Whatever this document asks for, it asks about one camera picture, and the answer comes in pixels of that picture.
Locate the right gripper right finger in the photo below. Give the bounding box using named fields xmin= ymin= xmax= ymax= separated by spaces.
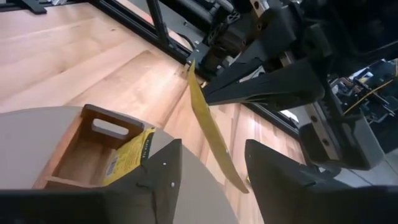
xmin=245 ymin=139 xmax=398 ymax=224

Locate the round grey mat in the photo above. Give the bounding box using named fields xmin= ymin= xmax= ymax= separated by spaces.
xmin=0 ymin=105 xmax=240 ymax=224

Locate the wooden tea organizer box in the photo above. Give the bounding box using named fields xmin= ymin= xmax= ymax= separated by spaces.
xmin=32 ymin=103 xmax=146 ymax=190

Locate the black aluminium table frame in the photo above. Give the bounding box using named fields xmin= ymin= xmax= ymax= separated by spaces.
xmin=0 ymin=0 xmax=299 ymax=138

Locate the lemon lime tea packet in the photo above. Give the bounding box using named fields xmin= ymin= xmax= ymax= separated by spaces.
xmin=187 ymin=60 xmax=250 ymax=194
xmin=101 ymin=126 xmax=156 ymax=187

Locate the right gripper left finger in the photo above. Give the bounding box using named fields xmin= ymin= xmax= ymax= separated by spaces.
xmin=0 ymin=139 xmax=183 ymax=224

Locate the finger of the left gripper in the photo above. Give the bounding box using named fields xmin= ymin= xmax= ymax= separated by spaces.
xmin=203 ymin=58 xmax=326 ymax=108
xmin=203 ymin=46 xmax=280 ymax=90

